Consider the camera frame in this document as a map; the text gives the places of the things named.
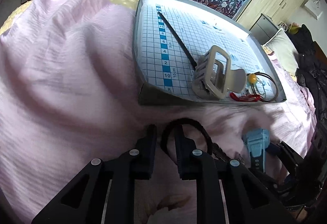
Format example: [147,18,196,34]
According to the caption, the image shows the black ring keychain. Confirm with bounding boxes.
[159,117,231,164]

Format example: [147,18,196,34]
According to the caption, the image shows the pink floral bedsheet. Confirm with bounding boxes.
[1,0,317,223]

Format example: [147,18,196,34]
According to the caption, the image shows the light blue kids watch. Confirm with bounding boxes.
[243,128,270,173]

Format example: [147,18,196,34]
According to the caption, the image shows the wooden wardrobe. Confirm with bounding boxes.
[236,0,305,29]

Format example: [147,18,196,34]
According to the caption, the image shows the grey tray with grid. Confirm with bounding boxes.
[133,0,287,106]

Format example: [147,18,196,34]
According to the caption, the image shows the grey bedside drawer cabinet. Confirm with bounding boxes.
[250,14,279,45]

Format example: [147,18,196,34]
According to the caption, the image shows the black clothes pile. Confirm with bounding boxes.
[287,24,326,128]

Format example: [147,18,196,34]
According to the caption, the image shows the white paper bag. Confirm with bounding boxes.
[304,0,323,20]

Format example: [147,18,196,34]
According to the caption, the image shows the hair ties with yellow bead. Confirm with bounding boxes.
[246,71,280,103]

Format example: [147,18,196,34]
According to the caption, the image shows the black stick hairpin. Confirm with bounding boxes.
[158,12,197,70]

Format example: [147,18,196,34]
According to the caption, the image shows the white pillow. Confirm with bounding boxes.
[262,28,299,77]

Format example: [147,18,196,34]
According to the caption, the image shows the beige hair claw clip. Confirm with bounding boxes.
[192,45,247,100]

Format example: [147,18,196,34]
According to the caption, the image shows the red hair clip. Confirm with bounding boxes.
[230,92,261,102]

